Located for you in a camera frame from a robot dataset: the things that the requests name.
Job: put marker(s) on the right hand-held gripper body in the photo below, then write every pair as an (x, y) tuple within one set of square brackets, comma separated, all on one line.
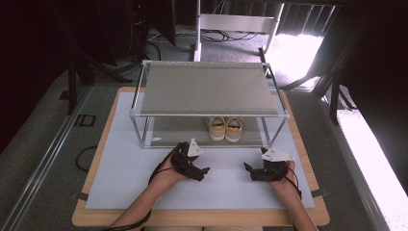
[(274, 170)]

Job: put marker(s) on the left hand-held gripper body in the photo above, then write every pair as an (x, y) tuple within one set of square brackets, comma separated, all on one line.
[(181, 159)]

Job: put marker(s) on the beige child sneaker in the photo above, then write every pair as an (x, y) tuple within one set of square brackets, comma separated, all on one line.
[(216, 130), (233, 131)]

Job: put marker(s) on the grey metal shoe rack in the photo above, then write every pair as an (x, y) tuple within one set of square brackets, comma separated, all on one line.
[(208, 89)]

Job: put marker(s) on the person's right hand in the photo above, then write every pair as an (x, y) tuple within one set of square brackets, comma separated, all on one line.
[(285, 186)]

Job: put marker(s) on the person's left hand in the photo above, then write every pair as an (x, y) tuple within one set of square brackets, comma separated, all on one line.
[(166, 178)]

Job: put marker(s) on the pale blue table mat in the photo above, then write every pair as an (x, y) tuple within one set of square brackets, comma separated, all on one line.
[(208, 195)]

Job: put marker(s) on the grey tape strip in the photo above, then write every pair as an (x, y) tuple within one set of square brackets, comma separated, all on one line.
[(80, 196), (320, 192)]

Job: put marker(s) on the black tripod stand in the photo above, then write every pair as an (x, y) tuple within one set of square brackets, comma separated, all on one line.
[(334, 102), (72, 83)]

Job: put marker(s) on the dark computer case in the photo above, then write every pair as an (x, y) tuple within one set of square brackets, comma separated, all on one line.
[(160, 19)]

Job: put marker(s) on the white metal stand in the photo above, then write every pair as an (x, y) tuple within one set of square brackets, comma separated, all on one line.
[(237, 23)]

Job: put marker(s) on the black floor bracket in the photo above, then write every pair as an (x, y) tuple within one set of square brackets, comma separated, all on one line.
[(85, 120)]

